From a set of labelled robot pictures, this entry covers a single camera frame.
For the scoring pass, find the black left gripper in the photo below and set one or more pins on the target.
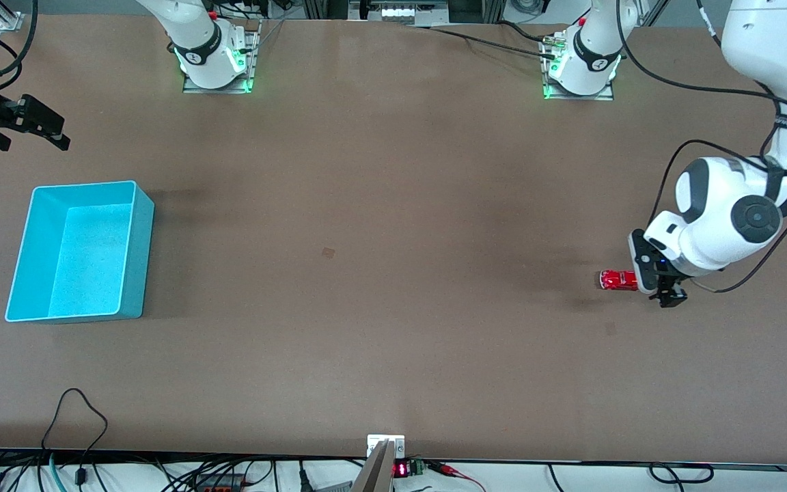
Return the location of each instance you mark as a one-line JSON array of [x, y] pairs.
[[672, 295]]

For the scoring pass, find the red beetle toy car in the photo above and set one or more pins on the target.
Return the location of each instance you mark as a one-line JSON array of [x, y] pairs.
[[615, 280]]

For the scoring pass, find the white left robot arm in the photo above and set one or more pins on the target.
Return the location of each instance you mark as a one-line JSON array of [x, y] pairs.
[[714, 219]]

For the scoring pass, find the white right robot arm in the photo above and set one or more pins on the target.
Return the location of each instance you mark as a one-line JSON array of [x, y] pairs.
[[195, 41]]

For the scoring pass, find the blue plastic box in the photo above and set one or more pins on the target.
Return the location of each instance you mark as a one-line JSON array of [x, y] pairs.
[[86, 260]]

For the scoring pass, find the red digit display module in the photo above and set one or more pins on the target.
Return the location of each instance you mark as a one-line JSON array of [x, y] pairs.
[[402, 470]]

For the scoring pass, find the metal rack with lights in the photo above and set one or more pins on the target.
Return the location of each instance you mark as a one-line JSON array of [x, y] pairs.
[[400, 12]]

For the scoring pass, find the black power strip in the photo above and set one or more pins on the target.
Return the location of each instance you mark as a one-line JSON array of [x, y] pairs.
[[219, 484]]

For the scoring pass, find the aluminium frame profile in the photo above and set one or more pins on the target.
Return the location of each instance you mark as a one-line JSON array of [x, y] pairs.
[[4, 17]]

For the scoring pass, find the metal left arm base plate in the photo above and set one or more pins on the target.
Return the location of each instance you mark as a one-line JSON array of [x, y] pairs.
[[605, 96]]

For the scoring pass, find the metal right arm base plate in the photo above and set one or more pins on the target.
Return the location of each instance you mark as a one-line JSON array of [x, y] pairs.
[[252, 41]]

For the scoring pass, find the grey camera mount pole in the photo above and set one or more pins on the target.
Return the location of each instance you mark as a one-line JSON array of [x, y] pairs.
[[376, 471]]

